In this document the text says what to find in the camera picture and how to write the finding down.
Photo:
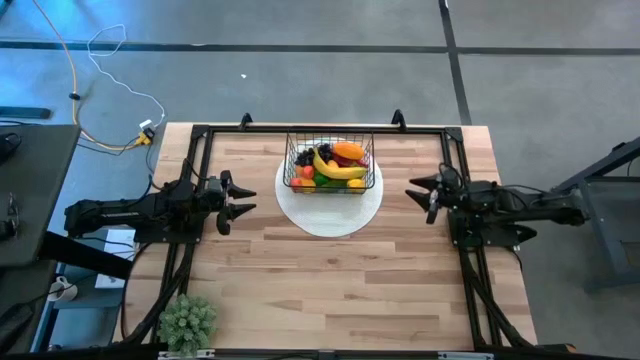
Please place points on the yellow lemon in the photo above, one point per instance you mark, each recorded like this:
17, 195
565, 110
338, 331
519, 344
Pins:
308, 186
356, 184
332, 163

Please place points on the black grape bunch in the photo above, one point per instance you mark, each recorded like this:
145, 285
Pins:
303, 158

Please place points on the yellow orange mango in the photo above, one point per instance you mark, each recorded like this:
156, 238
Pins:
348, 151

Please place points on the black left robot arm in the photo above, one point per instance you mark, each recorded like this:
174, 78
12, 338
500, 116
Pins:
115, 215

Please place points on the black table clamp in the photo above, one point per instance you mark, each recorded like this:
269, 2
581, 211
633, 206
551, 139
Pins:
398, 121
246, 122

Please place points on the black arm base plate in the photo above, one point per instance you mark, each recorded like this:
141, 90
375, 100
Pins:
150, 237
500, 237

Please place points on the black computer mouse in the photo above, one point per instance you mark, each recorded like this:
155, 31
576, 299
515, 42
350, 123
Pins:
9, 145

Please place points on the yellow banana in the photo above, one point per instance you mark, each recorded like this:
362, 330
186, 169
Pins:
335, 173

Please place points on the black flat bar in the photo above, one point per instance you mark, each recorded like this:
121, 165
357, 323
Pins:
25, 112

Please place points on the white yellow power adapter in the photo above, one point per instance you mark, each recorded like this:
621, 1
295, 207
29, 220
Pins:
146, 125

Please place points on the white mug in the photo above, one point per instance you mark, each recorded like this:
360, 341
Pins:
64, 290

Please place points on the green cucumber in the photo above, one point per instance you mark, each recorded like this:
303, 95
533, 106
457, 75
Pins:
336, 184

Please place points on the green potted plant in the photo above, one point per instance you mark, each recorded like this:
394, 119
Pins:
187, 322

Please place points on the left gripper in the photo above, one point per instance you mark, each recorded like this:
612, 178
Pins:
215, 197

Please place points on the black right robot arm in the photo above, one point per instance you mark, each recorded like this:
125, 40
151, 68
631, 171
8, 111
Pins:
530, 207

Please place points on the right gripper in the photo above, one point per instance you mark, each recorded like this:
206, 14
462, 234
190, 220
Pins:
452, 192

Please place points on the white paper sheet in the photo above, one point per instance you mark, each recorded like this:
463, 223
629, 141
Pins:
117, 250

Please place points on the black desk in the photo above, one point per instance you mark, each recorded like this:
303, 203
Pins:
40, 165

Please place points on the black desk beam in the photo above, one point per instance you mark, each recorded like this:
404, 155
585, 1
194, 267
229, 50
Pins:
85, 255

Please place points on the grey table frame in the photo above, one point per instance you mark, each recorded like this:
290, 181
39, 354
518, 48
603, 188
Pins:
610, 200

